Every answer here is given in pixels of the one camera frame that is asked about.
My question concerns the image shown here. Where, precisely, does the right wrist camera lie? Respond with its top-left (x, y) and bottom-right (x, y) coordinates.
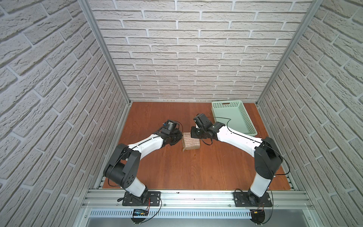
top-left (193, 113), bottom-right (213, 131)

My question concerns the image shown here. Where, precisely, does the aluminium corner post right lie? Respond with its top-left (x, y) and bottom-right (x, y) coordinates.
top-left (255, 0), bottom-right (323, 107)

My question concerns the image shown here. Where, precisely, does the aluminium corner post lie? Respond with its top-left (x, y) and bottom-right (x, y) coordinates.
top-left (79, 0), bottom-right (131, 106)
top-left (255, 0), bottom-right (323, 107)

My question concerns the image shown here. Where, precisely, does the right controller board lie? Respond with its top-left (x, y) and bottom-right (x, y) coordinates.
top-left (250, 210), bottom-right (266, 225)

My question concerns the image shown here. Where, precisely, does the controller board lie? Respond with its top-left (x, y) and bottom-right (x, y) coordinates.
top-left (132, 209), bottom-right (149, 217)
top-left (250, 210), bottom-right (266, 225)

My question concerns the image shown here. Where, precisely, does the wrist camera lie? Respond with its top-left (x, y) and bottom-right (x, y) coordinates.
top-left (193, 113), bottom-right (213, 131)
top-left (163, 120), bottom-right (178, 131)

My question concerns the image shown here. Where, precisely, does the left controller board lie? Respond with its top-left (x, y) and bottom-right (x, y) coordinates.
top-left (132, 209), bottom-right (149, 217)

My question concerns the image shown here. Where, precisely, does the aluminium front rail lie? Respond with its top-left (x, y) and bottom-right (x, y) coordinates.
top-left (81, 189), bottom-right (314, 210)

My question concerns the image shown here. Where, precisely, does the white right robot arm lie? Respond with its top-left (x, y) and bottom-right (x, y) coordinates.
top-left (191, 122), bottom-right (283, 198)

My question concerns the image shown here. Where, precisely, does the aluminium corner post left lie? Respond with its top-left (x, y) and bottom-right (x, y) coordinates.
top-left (79, 0), bottom-right (131, 106)

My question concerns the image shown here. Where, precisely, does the green perforated plastic basket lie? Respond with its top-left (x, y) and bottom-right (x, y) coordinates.
top-left (212, 100), bottom-right (258, 137)

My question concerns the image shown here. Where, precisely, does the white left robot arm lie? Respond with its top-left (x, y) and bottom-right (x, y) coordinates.
top-left (103, 128), bottom-right (182, 198)

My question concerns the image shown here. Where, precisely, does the striped brown dishcloth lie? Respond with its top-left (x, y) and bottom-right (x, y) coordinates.
top-left (182, 132), bottom-right (200, 152)

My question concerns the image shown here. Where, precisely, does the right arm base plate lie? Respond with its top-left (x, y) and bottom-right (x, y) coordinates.
top-left (233, 192), bottom-right (273, 208)

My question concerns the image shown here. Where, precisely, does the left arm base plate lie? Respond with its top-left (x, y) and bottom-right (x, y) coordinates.
top-left (122, 191), bottom-right (161, 207)

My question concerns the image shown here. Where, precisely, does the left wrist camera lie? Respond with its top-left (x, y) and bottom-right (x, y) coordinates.
top-left (163, 120), bottom-right (178, 131)

